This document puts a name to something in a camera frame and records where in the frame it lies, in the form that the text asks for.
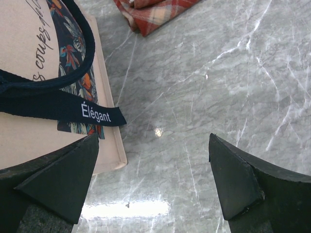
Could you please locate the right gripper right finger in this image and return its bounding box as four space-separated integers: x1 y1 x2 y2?
208 133 311 233

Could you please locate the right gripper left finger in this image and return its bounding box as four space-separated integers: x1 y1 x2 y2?
0 134 99 233

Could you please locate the cream canvas tote bag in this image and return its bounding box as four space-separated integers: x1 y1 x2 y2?
0 0 127 174

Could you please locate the red plaid folded cloth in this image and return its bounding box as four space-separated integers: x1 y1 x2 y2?
114 0 199 37

